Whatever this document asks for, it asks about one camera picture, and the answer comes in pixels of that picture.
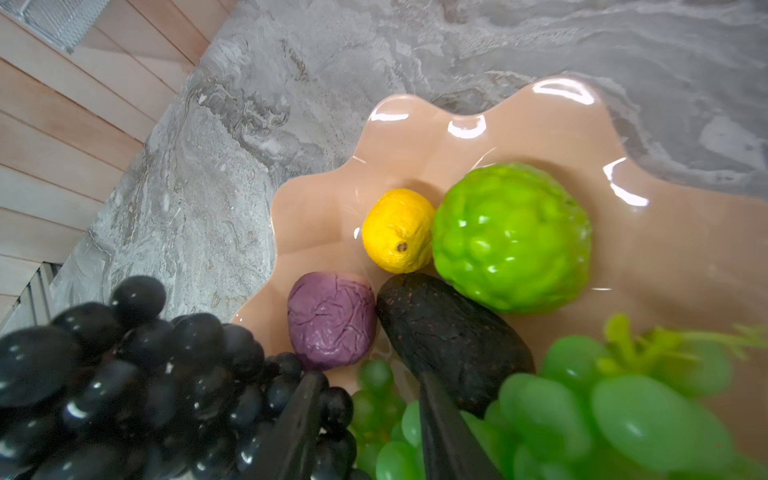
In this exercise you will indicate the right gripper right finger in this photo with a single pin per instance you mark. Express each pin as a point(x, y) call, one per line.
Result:
point(450, 450)

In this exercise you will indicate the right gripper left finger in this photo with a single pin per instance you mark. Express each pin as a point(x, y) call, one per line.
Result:
point(288, 451)

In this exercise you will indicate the dark fake avocado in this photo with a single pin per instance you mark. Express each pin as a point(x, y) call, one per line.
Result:
point(469, 348)

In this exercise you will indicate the purple fake fruit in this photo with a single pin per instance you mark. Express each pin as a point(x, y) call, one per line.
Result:
point(331, 319)

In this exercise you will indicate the black grape bunch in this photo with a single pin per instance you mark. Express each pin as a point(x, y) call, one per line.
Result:
point(114, 391)

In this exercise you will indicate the green grape bunch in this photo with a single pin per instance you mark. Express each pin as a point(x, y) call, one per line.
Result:
point(619, 407)

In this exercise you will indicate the green custard apple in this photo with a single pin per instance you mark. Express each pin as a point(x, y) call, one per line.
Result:
point(513, 239)

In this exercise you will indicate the yellow fake pear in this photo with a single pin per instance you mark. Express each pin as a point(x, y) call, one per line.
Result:
point(397, 231)

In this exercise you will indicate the pink wavy fruit bowl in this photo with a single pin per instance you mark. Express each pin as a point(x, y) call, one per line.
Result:
point(662, 253)

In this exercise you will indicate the white wire mesh shelf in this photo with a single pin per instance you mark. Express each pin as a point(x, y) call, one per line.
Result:
point(61, 23)

